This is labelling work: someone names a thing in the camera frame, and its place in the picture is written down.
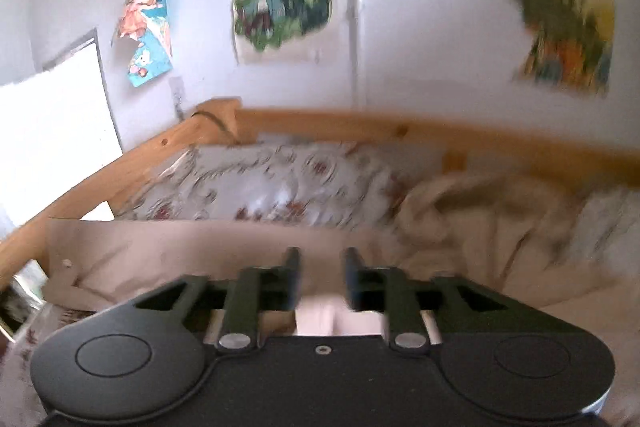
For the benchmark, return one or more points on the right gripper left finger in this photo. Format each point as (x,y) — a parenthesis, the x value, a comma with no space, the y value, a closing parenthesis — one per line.
(258,290)

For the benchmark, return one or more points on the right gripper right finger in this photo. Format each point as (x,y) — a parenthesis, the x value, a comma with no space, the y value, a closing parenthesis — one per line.
(387,291)

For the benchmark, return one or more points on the beige hooded jacket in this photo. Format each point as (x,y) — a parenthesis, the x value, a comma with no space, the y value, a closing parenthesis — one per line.
(520,236)

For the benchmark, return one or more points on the floral bed sheet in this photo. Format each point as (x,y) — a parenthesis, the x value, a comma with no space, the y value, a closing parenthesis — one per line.
(316,185)

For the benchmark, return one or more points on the small anime girl poster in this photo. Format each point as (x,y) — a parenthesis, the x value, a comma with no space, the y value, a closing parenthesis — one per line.
(146,23)

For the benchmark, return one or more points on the wooden bed frame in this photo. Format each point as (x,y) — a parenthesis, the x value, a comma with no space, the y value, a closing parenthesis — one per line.
(225,121)

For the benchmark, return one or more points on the white wall socket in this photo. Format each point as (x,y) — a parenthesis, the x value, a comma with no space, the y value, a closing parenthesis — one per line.
(177,96)

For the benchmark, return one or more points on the window with grey frame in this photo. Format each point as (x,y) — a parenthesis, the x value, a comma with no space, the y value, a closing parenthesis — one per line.
(56,130)

